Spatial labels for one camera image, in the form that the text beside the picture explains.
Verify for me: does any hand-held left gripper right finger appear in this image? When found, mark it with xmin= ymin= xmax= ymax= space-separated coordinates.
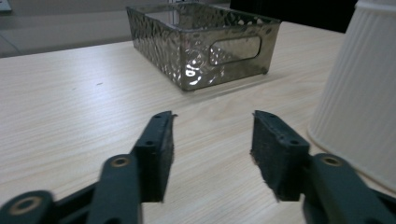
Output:
xmin=249 ymin=109 xmax=312 ymax=203

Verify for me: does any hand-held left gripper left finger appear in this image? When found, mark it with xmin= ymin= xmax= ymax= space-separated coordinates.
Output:
xmin=130 ymin=110 xmax=178 ymax=203

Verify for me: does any white ribbed container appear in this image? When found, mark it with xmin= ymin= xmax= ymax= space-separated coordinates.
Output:
xmin=306 ymin=0 xmax=396 ymax=193

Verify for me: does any clear textured plastic storage box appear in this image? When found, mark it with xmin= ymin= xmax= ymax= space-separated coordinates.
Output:
xmin=125 ymin=2 xmax=282 ymax=92

